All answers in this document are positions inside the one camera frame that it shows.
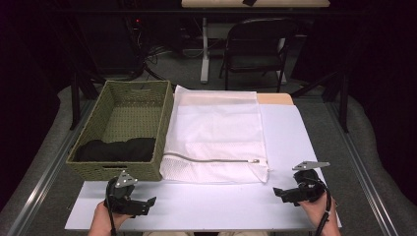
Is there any person's left hand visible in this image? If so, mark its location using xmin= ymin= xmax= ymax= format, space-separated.
xmin=92 ymin=200 xmax=133 ymax=230

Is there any white desk leg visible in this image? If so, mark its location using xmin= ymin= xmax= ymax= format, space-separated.
xmin=200 ymin=17 xmax=211 ymax=85

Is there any black folding chair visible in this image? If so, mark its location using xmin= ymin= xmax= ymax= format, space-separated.
xmin=218 ymin=17 xmax=299 ymax=93

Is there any person's right hand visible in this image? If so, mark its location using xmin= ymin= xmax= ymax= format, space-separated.
xmin=296 ymin=192 xmax=337 ymax=228

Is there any black metal stand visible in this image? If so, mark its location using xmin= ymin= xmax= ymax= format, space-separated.
xmin=69 ymin=70 xmax=100 ymax=132
xmin=289 ymin=71 xmax=350 ymax=134

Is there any white mesh laundry bag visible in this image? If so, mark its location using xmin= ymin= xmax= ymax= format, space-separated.
xmin=159 ymin=85 xmax=270 ymax=185

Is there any white board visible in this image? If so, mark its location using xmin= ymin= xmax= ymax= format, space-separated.
xmin=64 ymin=103 xmax=342 ymax=232

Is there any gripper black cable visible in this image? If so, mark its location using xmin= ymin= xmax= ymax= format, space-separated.
xmin=104 ymin=178 xmax=118 ymax=236
xmin=306 ymin=177 xmax=332 ymax=236

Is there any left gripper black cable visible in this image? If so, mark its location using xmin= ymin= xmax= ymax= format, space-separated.
xmin=104 ymin=178 xmax=118 ymax=236

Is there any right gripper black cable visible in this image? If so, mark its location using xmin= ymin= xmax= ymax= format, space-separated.
xmin=306 ymin=177 xmax=332 ymax=236

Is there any black cloth garment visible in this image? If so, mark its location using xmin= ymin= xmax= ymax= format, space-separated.
xmin=74 ymin=137 xmax=157 ymax=163

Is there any aluminium rail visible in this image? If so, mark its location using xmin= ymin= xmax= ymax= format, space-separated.
xmin=324 ymin=101 xmax=399 ymax=236
xmin=6 ymin=99 xmax=96 ymax=236

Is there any bundle of floor cables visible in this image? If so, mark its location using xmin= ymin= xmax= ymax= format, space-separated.
xmin=126 ymin=32 xmax=206 ymax=94

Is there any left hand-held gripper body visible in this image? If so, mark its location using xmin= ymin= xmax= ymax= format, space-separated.
xmin=103 ymin=170 xmax=147 ymax=218

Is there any green woven basket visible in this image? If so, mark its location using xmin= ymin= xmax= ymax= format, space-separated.
xmin=65 ymin=80 xmax=175 ymax=182

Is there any person's right leg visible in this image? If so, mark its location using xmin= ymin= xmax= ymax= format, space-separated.
xmin=217 ymin=230 xmax=270 ymax=236

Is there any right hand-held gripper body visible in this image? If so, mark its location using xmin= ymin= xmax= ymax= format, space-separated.
xmin=292 ymin=160 xmax=331 ymax=203

